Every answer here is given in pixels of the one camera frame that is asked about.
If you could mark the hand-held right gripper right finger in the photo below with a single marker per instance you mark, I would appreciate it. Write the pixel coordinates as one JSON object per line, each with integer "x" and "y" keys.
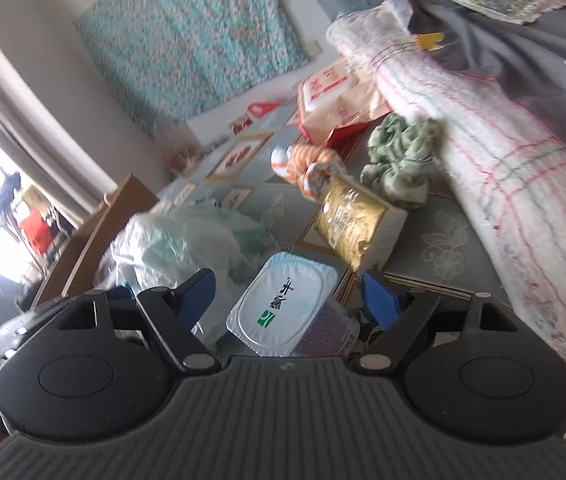
{"x": 380, "y": 300}

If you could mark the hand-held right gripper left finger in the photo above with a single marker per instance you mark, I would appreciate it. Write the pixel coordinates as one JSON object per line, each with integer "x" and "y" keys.
{"x": 198, "y": 295}

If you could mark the white lid wipes pack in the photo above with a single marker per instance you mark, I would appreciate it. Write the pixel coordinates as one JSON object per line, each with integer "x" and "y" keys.
{"x": 283, "y": 302}

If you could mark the brown cardboard box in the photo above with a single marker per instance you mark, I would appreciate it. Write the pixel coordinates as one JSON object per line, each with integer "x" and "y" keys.
{"x": 98, "y": 240}

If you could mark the translucent white plastic bag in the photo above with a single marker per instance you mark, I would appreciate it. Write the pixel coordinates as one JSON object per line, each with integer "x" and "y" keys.
{"x": 178, "y": 245}

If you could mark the fruit print mat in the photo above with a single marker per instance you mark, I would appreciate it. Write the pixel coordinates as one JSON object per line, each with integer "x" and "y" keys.
{"x": 438, "y": 255}

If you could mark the gold snack box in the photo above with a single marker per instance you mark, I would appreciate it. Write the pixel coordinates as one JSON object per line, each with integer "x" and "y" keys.
{"x": 353, "y": 222}

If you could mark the green crumpled cloth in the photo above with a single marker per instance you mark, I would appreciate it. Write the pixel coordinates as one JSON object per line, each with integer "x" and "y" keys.
{"x": 403, "y": 160}

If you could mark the orange white knotted cloth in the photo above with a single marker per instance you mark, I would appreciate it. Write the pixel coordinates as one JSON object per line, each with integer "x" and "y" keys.
{"x": 308, "y": 167}

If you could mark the white rolled quilt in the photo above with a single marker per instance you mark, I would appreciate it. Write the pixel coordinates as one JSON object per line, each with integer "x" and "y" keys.
{"x": 513, "y": 185}

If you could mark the beige curtain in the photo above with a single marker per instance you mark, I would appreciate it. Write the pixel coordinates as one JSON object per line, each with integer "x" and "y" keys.
{"x": 23, "y": 110}

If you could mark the grey blanket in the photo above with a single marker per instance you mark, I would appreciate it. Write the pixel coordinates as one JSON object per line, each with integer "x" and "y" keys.
{"x": 523, "y": 70}

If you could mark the teal floral wall cloth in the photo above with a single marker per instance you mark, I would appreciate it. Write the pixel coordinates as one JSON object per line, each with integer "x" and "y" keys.
{"x": 188, "y": 40}

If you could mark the wall socket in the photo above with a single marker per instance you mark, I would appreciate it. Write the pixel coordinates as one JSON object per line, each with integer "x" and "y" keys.
{"x": 314, "y": 48}

